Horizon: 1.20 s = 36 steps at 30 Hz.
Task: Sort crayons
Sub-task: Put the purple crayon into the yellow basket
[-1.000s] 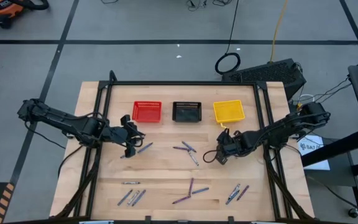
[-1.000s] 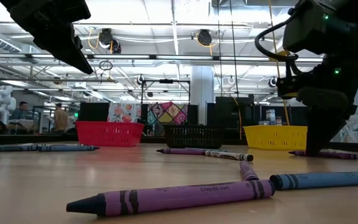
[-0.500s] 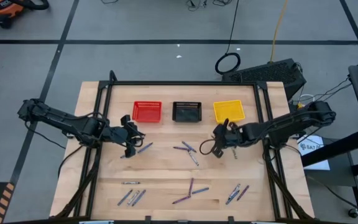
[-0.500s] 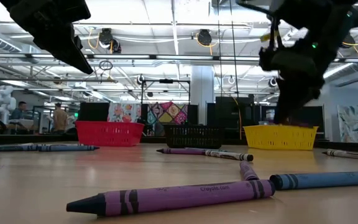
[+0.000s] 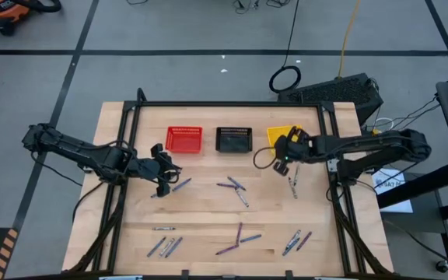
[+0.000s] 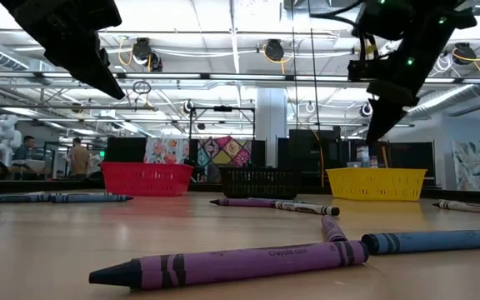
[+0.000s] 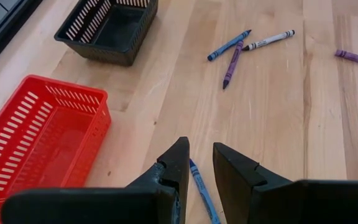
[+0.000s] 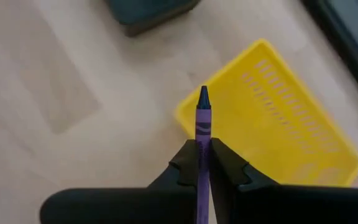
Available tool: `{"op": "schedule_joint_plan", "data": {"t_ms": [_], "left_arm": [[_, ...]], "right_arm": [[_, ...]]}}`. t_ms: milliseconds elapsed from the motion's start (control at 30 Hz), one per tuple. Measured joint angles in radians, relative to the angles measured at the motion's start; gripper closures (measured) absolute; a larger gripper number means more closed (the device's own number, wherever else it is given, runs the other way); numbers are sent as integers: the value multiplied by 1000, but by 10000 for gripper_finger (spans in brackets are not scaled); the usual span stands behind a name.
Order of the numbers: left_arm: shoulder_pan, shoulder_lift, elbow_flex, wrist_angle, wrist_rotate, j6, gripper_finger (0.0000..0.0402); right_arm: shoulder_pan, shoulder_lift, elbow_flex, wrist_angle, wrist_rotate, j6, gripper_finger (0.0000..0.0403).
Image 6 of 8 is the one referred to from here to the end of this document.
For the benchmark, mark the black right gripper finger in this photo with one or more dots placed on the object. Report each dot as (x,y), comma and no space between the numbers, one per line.
(379,121)

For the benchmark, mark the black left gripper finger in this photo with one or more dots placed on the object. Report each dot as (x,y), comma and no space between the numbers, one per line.
(81,66)

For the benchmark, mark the purple crayon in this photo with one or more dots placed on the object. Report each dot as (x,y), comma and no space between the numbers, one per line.
(244,262)
(331,229)
(244,202)

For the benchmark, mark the blue crayon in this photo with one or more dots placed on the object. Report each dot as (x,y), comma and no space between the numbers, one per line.
(431,241)
(11,198)
(90,198)

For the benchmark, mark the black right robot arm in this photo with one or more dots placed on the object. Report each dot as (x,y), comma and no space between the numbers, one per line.
(390,18)

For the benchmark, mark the white container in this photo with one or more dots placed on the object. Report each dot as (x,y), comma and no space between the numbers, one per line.
(363,156)

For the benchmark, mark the black partition panel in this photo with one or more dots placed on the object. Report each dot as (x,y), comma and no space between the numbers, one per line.
(411,158)

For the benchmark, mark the yellow plastic basket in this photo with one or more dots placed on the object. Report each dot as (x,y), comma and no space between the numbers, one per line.
(375,185)

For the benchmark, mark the long ceiling light bar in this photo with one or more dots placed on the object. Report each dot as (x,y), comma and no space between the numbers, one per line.
(161,76)

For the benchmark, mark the black cabinet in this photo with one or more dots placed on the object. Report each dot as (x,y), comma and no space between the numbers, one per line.
(302,154)

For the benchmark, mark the person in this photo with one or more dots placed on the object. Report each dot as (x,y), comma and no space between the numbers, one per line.
(24,151)
(80,160)

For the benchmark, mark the black monitor panel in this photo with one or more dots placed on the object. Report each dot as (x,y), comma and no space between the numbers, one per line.
(125,150)

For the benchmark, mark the white square column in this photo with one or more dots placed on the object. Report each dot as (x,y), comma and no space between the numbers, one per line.
(271,125)

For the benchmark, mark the floral print cloth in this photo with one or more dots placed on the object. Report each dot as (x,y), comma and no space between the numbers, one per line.
(165,151)

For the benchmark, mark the red plastic basket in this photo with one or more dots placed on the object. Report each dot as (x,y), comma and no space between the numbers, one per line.
(146,179)

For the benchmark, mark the black plastic basket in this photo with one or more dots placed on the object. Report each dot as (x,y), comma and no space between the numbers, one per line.
(261,183)

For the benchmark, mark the colourful patchwork quilt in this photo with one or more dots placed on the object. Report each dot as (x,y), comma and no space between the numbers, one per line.
(223,152)

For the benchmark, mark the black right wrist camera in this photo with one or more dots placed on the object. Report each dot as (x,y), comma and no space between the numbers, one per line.
(369,71)

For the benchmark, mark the black aluminium table frame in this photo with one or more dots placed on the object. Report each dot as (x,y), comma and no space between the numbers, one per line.
(23,186)

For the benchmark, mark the black metal frame stand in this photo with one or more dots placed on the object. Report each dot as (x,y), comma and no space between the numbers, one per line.
(222,108)

